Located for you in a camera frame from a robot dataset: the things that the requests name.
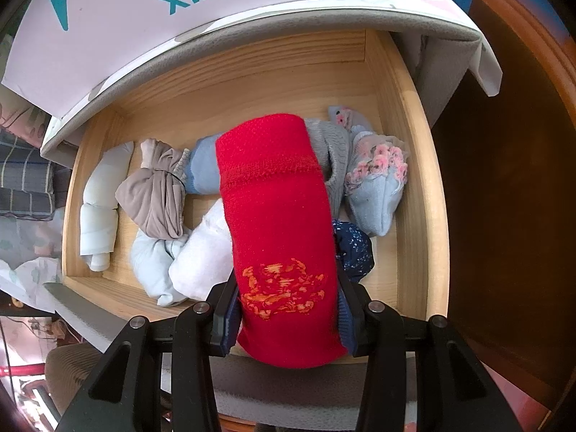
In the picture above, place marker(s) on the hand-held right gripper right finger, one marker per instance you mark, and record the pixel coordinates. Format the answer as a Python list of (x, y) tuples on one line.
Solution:
[(354, 326)]

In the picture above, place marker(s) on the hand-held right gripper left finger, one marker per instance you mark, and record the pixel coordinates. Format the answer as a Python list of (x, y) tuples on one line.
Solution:
[(223, 324)]

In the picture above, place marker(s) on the white sock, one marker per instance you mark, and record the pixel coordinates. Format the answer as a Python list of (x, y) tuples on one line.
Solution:
[(101, 198), (202, 256)]

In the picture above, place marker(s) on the navy dotted sock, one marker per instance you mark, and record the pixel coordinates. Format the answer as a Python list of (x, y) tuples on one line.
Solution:
[(355, 247)]

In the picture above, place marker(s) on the pale blue underwear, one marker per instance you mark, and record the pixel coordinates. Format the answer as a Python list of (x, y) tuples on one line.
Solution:
[(150, 265)]

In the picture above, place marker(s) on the red sock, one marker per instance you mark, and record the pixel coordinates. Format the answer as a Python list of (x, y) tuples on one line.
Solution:
[(279, 216)]

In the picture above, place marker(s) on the grey pink floral sock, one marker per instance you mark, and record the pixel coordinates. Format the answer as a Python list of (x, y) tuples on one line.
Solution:
[(373, 189)]

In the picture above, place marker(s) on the beige sock pair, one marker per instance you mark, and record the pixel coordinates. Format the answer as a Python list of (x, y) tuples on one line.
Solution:
[(153, 198)]

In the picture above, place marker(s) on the blue sock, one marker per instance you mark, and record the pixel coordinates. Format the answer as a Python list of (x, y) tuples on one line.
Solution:
[(202, 166)]

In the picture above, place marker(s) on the grey knit sock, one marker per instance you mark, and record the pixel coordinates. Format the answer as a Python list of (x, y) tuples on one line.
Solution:
[(330, 153)]

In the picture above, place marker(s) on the wooden drawer with grey front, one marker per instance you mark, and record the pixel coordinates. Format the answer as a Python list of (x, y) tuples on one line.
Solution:
[(288, 81)]

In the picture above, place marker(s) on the grey ribbed cushion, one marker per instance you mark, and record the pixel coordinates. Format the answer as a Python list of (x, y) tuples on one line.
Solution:
[(76, 369)]

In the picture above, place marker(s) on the pale printed bedding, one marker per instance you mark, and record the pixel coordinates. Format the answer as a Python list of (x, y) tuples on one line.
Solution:
[(27, 247)]

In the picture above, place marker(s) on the dark plaid cloth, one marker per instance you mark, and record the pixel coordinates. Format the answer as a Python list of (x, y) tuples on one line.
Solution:
[(27, 175)]

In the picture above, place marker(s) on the pink leaf curtain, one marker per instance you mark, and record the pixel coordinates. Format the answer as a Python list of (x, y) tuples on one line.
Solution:
[(22, 119)]

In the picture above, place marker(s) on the white shoe box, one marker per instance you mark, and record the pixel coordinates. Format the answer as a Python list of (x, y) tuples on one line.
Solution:
[(135, 31)]

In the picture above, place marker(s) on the grey padded nightstand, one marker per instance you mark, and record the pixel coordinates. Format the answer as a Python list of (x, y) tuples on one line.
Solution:
[(315, 20)]

